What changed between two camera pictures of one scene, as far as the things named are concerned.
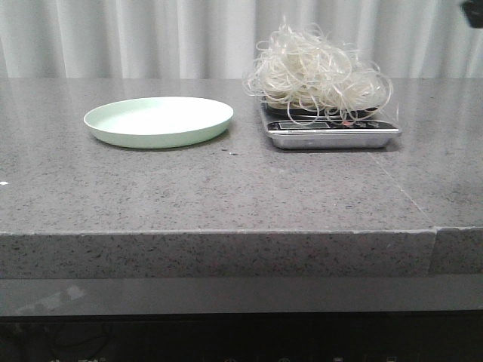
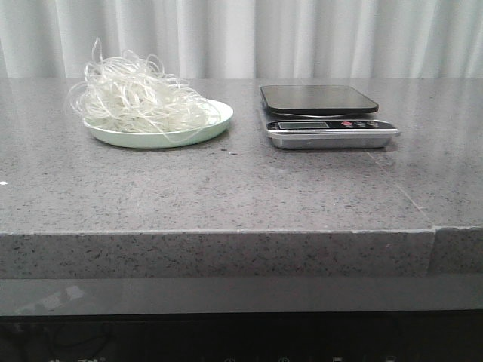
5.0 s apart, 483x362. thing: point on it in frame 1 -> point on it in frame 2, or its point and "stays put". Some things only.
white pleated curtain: x=217 y=39 stays put
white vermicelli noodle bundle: x=306 y=72 -> x=124 y=91
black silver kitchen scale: x=309 y=128 stays put
